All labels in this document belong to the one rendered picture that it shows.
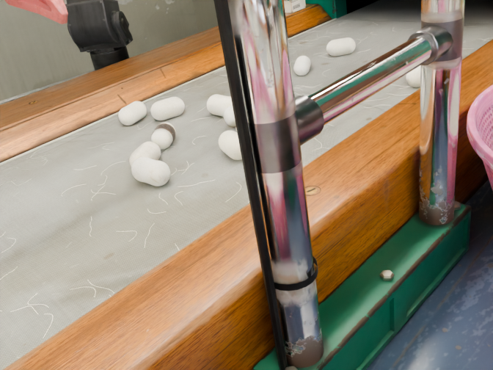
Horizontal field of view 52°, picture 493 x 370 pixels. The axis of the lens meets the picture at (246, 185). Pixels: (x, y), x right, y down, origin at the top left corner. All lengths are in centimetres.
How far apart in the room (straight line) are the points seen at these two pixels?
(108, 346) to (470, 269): 26
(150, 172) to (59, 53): 221
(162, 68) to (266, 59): 47
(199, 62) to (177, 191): 32
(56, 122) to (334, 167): 34
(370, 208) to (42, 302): 21
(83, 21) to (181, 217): 56
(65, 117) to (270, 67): 42
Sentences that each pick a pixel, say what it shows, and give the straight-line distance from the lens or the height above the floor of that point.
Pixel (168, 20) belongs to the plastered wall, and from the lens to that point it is 284.
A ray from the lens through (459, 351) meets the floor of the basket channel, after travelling 34.
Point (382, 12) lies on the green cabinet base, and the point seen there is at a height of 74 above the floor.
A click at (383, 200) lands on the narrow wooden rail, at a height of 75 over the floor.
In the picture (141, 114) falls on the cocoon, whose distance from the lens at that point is 55.
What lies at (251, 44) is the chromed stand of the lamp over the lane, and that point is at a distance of 19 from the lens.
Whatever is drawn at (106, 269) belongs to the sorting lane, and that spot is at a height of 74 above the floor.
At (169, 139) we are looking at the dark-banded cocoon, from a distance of 47.
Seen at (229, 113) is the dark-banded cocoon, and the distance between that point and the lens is 48.
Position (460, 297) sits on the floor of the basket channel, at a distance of 38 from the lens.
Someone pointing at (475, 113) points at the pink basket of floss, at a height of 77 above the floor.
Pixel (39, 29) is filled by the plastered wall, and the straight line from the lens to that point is 256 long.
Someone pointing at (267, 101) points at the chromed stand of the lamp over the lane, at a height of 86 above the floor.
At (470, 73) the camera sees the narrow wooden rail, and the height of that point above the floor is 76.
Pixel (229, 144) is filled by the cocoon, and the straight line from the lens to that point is 42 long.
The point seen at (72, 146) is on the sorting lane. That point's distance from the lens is 54.
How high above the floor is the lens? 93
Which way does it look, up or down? 29 degrees down
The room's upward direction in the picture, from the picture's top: 10 degrees counter-clockwise
